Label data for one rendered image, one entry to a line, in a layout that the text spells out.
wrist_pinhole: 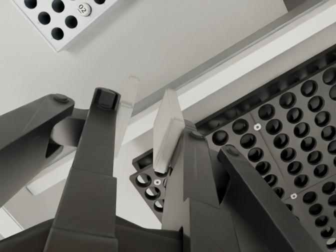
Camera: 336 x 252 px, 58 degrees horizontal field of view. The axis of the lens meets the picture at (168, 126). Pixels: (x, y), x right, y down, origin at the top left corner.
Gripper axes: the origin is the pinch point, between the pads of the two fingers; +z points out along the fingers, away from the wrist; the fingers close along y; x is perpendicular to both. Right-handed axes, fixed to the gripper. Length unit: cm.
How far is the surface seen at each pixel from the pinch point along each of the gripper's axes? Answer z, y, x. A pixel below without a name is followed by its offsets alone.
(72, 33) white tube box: 15.4, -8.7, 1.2
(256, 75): 11.1, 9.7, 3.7
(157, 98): 7.4, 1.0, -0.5
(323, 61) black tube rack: 7.7, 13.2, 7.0
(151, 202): 4.4, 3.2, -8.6
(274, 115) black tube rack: 4.7, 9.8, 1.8
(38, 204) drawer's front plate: 4.9, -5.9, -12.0
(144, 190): 4.5, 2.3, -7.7
